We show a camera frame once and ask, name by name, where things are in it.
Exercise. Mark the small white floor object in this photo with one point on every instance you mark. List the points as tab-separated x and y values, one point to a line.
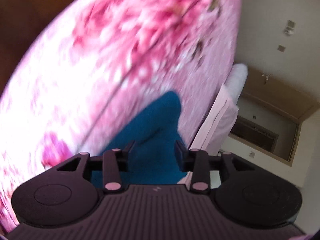
290	28

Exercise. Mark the wooden door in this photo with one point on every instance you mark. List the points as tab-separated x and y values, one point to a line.
275	92

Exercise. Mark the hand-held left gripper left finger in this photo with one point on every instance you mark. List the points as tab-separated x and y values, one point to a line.
130	151

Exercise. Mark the teal knit sweater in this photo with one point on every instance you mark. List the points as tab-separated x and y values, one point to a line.
155	122

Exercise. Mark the pink quilt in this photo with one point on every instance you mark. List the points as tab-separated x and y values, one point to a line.
220	120

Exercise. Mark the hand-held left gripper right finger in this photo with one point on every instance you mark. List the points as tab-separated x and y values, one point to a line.
179	151

